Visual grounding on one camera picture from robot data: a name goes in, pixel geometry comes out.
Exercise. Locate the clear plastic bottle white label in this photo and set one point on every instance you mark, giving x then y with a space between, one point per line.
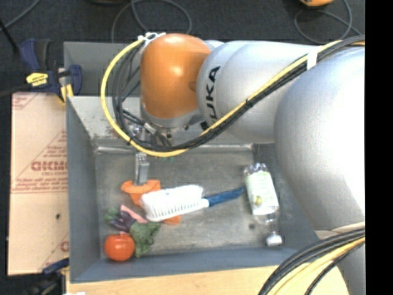
262 192

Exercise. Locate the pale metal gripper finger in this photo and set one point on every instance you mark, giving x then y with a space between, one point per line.
145 172
138 171

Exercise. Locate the orange toy tomato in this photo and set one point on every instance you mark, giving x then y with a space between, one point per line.
119 247

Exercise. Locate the purple toy eggplant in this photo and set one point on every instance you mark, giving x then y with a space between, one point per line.
121 221

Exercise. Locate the brown cardboard board red print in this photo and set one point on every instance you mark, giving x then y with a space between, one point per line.
37 152

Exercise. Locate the green toy leafy vegetable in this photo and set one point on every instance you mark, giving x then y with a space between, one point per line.
144 235

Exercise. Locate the orange plastic cup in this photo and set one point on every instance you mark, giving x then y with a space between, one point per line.
136 189

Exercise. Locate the pink flat toy piece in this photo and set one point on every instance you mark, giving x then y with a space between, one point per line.
135 215

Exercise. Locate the grey metal bin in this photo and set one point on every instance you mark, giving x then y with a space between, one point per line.
215 226

